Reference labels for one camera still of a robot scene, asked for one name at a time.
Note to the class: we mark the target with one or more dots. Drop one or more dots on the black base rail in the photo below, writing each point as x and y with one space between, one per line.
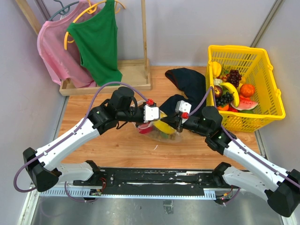
153 182

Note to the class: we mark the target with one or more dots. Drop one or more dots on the wooden clothes rack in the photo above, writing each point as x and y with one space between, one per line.
135 72

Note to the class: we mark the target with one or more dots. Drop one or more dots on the orange fruit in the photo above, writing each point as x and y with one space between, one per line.
247 90

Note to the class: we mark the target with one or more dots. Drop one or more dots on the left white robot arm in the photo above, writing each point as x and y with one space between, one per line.
44 164

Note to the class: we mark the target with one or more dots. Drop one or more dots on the green lime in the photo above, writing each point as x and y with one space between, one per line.
247 111

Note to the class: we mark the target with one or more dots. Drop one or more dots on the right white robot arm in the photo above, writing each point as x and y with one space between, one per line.
279 187

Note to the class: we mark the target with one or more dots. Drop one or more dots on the grey clothes hanger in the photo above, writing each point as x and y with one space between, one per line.
64 9

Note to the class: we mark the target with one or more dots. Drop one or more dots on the dark navy cloth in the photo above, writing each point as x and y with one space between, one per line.
190 82

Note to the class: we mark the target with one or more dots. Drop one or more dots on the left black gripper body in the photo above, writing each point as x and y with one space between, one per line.
134 114

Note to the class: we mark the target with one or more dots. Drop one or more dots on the green tank top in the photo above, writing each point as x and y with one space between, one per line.
96 39

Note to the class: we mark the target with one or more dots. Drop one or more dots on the black grape bunch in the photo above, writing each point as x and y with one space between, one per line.
225 99

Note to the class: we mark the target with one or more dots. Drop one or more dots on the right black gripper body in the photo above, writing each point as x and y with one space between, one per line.
180 123

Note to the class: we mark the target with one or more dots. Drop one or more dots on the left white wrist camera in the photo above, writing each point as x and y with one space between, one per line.
151 113

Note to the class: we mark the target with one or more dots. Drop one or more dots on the yellow plastic basket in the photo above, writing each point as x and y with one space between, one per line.
255 66

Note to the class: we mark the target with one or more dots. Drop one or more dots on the pink shirt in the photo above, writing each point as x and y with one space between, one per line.
63 64

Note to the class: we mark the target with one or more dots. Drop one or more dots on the brown longan fruit bunch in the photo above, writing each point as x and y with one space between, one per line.
163 137

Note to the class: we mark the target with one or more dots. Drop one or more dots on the watermelon slice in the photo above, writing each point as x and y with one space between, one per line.
245 104

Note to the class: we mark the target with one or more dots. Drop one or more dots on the dark purple grape bunch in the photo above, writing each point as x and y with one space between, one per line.
234 78

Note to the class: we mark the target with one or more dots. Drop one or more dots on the yellow banana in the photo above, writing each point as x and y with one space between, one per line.
162 126
233 91

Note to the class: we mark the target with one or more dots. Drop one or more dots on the clear zip top bag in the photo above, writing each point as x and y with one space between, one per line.
150 132

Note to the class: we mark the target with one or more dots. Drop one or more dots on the red apple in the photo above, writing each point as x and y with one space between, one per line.
144 126

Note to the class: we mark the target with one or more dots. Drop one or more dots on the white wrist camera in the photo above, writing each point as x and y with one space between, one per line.
151 113
183 107

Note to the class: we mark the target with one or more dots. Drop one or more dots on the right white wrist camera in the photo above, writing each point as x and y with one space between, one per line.
183 107

